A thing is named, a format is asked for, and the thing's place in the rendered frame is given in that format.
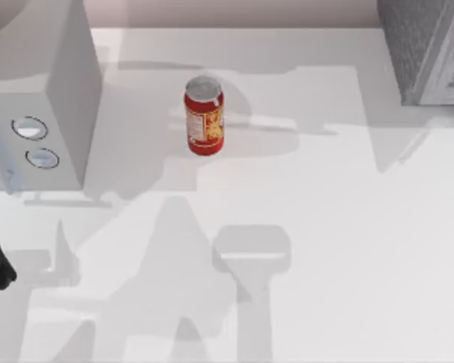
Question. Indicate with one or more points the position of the red and yellow can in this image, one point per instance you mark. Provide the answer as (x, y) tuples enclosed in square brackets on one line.
[(204, 121)]

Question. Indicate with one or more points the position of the small round microwave knob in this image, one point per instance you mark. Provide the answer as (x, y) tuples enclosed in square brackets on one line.
[(42, 158)]

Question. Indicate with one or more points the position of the large round microwave knob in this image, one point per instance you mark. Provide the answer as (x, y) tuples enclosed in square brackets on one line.
[(29, 128)]

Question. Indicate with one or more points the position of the pale microwave oven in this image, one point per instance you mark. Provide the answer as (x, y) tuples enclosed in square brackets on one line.
[(41, 75)]

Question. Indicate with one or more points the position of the grey cabinet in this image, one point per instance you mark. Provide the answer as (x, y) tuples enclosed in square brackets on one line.
[(420, 45)]

